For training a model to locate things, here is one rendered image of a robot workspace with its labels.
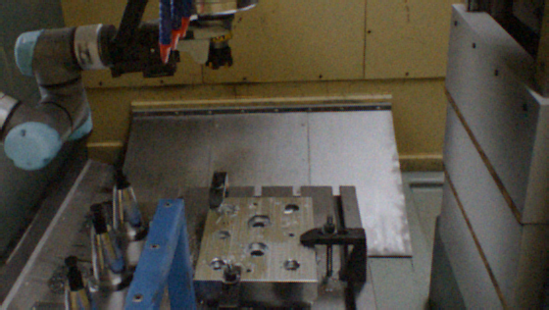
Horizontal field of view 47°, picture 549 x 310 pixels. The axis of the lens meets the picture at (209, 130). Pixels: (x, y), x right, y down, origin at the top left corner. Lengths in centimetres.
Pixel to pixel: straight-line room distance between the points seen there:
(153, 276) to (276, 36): 136
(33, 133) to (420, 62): 146
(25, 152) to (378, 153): 133
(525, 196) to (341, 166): 116
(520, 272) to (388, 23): 124
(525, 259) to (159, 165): 135
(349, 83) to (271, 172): 41
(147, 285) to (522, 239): 52
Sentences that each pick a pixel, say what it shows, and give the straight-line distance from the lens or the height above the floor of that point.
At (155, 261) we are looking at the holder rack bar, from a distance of 88.
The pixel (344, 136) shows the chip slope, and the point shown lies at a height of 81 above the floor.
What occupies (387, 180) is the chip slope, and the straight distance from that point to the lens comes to 202.
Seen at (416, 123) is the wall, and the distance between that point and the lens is 225.
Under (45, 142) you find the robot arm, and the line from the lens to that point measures 98.
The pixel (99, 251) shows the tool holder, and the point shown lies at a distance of 84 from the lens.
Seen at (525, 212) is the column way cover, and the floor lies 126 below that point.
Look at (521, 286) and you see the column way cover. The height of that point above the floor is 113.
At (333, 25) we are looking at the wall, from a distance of 208.
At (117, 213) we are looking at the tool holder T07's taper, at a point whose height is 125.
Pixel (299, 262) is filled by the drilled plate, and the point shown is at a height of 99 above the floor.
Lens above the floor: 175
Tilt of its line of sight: 26 degrees down
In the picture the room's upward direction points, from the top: 5 degrees counter-clockwise
